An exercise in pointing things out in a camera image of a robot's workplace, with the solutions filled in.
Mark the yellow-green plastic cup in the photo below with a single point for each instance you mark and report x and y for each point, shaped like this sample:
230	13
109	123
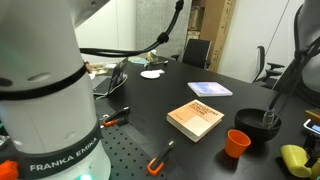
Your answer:
295	158

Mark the white round paper plate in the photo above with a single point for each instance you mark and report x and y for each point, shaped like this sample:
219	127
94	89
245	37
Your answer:
150	74

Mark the black office chair centre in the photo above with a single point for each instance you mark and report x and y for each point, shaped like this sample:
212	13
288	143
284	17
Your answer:
196	53

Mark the white paper napkin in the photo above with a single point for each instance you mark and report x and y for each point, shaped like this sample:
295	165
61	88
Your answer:
160	71

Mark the cardboard boxes stack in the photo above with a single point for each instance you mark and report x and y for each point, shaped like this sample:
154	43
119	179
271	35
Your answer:
210	20

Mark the orange plastic cup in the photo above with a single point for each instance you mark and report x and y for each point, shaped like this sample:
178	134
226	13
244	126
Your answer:
236	143

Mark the silver laptop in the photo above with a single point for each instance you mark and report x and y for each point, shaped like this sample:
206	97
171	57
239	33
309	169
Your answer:
104	85

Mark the orange textbook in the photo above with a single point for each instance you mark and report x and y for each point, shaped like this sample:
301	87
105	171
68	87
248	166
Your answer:
194	119

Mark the orange black clamp far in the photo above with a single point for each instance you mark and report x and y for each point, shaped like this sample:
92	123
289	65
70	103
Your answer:
119	118

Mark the tablet with white frame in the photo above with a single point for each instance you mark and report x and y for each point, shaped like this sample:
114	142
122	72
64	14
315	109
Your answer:
312	126

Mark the stacked black bowls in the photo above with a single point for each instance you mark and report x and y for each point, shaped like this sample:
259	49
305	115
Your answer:
250	122

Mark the orange 3D printed part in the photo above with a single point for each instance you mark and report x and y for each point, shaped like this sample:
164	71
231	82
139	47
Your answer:
9	170

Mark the light blue white book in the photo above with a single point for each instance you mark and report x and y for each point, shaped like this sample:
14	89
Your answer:
209	89

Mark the orange black clamp near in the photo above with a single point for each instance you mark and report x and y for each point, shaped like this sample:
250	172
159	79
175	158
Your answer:
156	164

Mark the clutter of small items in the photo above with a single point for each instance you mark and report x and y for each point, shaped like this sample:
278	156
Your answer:
151	58

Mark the orange black clamp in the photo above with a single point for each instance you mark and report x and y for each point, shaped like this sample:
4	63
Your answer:
156	164
119	118

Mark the black perforated mounting board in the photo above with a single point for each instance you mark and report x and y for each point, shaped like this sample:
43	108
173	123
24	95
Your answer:
130	153

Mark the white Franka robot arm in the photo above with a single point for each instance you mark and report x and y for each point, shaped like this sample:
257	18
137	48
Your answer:
46	97

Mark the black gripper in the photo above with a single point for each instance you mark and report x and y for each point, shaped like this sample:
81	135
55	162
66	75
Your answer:
312	147

